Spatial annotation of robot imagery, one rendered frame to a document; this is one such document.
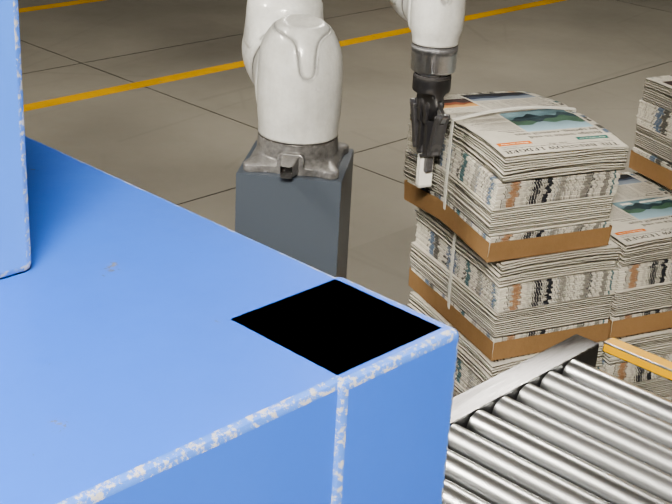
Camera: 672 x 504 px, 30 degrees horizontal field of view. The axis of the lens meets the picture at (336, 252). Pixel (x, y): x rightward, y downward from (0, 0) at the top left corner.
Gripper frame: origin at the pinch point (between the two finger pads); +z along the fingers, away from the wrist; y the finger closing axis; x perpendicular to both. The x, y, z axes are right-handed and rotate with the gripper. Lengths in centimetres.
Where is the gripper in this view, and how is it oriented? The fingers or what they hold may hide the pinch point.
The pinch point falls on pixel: (424, 170)
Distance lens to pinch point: 253.9
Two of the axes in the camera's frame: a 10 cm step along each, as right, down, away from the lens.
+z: -0.5, 9.2, 4.0
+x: -9.1, 1.2, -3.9
